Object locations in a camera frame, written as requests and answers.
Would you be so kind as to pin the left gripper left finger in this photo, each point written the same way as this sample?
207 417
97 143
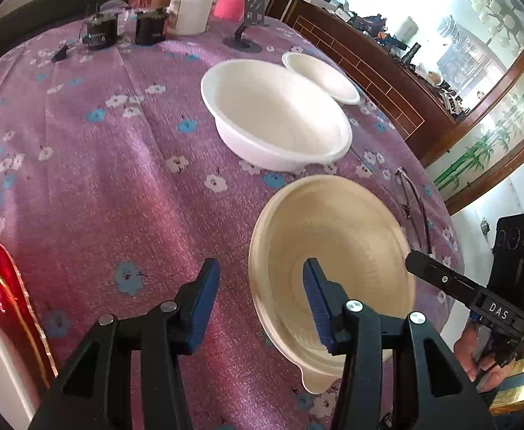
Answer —
93 391

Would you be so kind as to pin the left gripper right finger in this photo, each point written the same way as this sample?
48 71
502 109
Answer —
430 390

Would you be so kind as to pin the red plate with label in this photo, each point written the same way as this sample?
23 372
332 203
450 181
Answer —
19 322

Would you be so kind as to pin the beige paper bowl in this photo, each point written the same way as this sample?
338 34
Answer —
358 244

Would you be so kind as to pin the large white foam bowl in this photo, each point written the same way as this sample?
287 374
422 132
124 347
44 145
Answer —
273 118

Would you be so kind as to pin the person right hand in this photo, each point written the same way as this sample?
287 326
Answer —
487 374

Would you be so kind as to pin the eyeglasses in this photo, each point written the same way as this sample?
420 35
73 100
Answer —
412 205

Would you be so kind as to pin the wooden sideboard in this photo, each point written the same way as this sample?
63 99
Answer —
417 113

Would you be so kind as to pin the small white foam bowl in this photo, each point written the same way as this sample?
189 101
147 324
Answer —
328 78

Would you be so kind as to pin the small black adapter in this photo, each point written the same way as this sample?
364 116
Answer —
61 54

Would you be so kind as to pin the black round device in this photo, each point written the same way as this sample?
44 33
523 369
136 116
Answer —
102 31

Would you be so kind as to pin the black cube device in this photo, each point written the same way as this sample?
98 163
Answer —
150 28

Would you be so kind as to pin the white plastic tub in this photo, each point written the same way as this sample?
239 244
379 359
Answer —
188 17

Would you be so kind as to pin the black phone stand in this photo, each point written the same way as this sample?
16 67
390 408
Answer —
254 15

